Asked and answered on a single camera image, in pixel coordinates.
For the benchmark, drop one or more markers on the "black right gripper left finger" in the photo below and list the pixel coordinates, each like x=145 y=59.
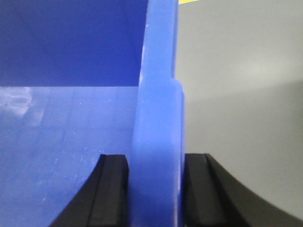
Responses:
x=102 y=200

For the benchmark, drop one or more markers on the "large blue plastic bin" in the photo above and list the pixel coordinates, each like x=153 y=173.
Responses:
x=85 y=78

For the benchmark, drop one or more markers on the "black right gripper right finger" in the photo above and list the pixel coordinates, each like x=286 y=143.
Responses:
x=215 y=198

